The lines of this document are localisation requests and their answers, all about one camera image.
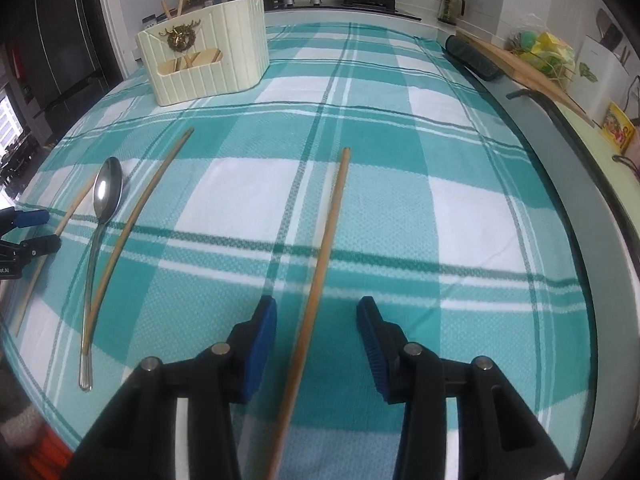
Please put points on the spice jar rack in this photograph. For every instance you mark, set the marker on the spice jar rack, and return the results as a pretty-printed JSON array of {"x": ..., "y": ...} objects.
[{"x": 152, "y": 20}]

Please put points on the black rolled mat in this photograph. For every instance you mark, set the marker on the black rolled mat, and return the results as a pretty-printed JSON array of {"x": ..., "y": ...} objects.
[{"x": 461, "y": 53}]

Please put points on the metal spoon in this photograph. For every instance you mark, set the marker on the metal spoon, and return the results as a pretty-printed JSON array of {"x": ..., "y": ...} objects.
[{"x": 106, "y": 192}]

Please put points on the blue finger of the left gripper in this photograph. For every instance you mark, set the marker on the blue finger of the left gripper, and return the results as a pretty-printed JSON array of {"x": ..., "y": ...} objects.
[{"x": 11, "y": 218}]

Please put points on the dark water bottle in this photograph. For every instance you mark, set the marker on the dark water bottle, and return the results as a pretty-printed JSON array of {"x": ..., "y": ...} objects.
[{"x": 450, "y": 11}]

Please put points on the teal plaid tablecloth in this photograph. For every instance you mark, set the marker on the teal plaid tablecloth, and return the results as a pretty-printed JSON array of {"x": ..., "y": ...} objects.
[{"x": 447, "y": 221}]

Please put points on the white knife holder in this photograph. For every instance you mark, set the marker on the white knife holder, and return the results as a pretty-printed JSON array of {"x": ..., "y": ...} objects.
[{"x": 599, "y": 77}]

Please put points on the wooden cutting board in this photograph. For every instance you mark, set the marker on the wooden cutting board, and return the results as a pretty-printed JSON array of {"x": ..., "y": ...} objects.
[{"x": 523, "y": 73}]

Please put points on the black gas stove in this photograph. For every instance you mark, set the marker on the black gas stove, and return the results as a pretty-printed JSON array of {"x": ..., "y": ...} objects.
[{"x": 386, "y": 7}]

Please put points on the black refrigerator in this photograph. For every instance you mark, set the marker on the black refrigerator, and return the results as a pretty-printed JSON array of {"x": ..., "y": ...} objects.
[{"x": 67, "y": 59}]

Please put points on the yellow printed cup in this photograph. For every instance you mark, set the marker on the yellow printed cup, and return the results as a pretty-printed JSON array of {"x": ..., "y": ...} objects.
[{"x": 617, "y": 128}]

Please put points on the wooden chopstick beside spoon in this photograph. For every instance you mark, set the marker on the wooden chopstick beside spoon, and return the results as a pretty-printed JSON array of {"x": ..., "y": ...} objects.
[{"x": 166, "y": 9}]

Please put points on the wooden chopstick pair lower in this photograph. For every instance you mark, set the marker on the wooden chopstick pair lower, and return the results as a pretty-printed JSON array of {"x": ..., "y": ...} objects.
[{"x": 121, "y": 242}]

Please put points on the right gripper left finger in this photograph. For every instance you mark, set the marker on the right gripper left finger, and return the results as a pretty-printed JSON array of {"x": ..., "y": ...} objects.
[{"x": 173, "y": 420}]

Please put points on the bag of sponges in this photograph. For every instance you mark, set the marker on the bag of sponges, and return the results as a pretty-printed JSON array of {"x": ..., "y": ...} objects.
[{"x": 534, "y": 44}]

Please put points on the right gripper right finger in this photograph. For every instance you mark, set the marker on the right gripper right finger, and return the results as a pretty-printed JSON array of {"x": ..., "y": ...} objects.
[{"x": 499, "y": 436}]

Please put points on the cream utensil holder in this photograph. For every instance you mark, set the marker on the cream utensil holder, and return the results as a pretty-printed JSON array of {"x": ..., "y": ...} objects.
[{"x": 216, "y": 50}]

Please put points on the dining table with chairs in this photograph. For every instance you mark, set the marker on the dining table with chairs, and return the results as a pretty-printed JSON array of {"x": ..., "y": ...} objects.
[{"x": 18, "y": 156}]

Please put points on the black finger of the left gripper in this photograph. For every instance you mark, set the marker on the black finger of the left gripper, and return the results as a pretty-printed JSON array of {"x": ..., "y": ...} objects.
[{"x": 39, "y": 246}]

